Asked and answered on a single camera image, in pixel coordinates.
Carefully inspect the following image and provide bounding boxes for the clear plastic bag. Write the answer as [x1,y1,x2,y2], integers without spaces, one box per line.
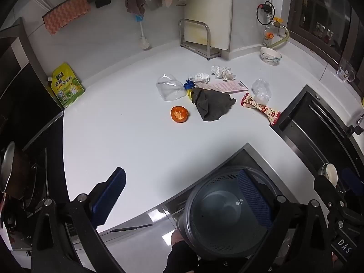
[252,79,272,106]

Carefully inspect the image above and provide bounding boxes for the white tissue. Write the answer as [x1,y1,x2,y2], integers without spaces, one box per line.
[211,65,236,81]
[188,72,210,83]

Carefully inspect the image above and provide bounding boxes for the black cable loop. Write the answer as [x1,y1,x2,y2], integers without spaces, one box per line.
[256,1,275,26]

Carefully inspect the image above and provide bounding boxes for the dark grey rag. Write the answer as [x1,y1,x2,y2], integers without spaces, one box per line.
[191,88,237,122]

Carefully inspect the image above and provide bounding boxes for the white patterned bowl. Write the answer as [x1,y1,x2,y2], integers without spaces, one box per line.
[260,47,283,66]

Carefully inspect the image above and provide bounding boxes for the white cup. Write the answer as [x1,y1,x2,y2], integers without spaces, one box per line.
[318,163,339,184]

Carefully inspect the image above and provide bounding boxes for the person's leg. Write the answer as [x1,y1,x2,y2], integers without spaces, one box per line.
[166,230,201,273]

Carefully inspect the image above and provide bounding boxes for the red snack wrapper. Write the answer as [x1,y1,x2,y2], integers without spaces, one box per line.
[241,92,281,126]

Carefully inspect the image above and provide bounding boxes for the steel board rack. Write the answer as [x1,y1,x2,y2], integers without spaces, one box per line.
[179,18,222,61]

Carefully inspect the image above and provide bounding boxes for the pink paper strip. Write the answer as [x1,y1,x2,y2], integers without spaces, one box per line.
[195,80,249,94]

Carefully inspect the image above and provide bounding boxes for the clear plastic bottle half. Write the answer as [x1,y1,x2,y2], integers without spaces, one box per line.
[156,74,190,102]

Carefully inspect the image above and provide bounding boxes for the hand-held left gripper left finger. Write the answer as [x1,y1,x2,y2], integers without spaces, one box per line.
[31,167,126,273]

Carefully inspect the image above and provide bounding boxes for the orange wavy sponge cloth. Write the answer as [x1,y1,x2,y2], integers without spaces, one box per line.
[42,0,92,35]

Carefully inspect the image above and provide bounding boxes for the white cutting board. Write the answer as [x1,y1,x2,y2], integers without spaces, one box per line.
[184,0,234,52]

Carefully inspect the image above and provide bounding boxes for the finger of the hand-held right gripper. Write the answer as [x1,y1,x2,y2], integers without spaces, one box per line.
[313,175,346,219]
[341,167,364,198]

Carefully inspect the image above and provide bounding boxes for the white hanging sticks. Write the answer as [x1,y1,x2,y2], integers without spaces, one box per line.
[33,0,54,11]

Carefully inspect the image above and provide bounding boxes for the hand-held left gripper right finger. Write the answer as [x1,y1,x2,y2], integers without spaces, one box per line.
[237,169,333,273]

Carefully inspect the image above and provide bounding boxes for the yellow green refill pouch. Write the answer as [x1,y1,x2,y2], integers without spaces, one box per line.
[48,63,86,108]

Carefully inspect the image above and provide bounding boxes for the glass mug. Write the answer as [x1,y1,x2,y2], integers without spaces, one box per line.
[337,58,356,83]

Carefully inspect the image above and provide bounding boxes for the brown hanging cloth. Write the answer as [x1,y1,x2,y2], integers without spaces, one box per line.
[125,0,147,16]

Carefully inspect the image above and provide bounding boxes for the orange fruit peel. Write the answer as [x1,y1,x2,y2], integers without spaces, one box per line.
[171,106,190,124]

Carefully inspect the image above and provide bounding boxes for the blue white bottle brush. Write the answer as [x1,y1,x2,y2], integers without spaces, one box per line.
[135,14,152,51]

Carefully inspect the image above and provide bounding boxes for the yellow green hose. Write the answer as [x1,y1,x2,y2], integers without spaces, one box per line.
[267,26,290,49]

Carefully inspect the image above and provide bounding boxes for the steel sink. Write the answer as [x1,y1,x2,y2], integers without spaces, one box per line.
[270,84,364,197]

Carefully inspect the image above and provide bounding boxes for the dark window frame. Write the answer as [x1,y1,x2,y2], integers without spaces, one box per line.
[289,0,364,63]

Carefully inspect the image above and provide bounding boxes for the grey mesh waste basket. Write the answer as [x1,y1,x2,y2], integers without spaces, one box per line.
[176,165,288,260]

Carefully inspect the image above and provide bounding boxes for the metal pan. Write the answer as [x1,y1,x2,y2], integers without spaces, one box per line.
[0,141,32,200]

